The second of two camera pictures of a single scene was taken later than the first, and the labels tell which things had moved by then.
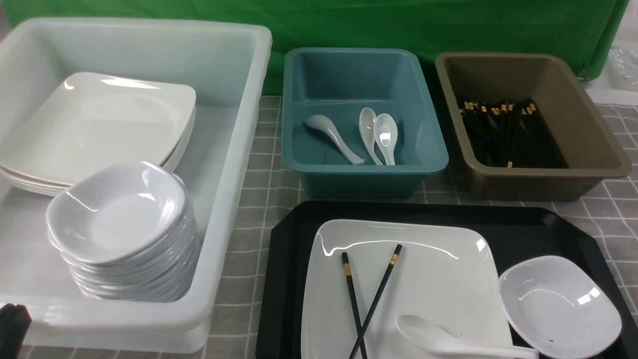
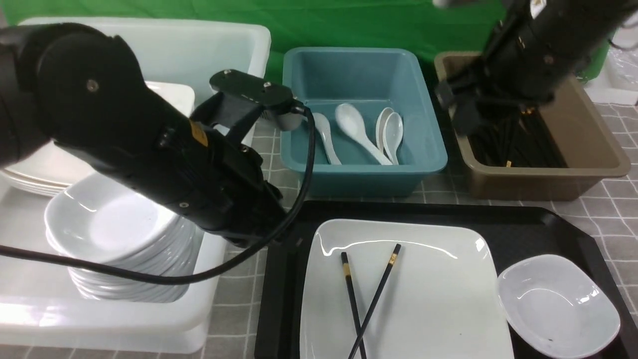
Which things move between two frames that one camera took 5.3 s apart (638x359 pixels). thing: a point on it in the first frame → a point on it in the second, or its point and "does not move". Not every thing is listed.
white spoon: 437,340 → 350,121
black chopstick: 380,292 does not move
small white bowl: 554,304 does not move
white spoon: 367,117 → 381,117
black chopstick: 348,275 does not move
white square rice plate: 445,276 does not move
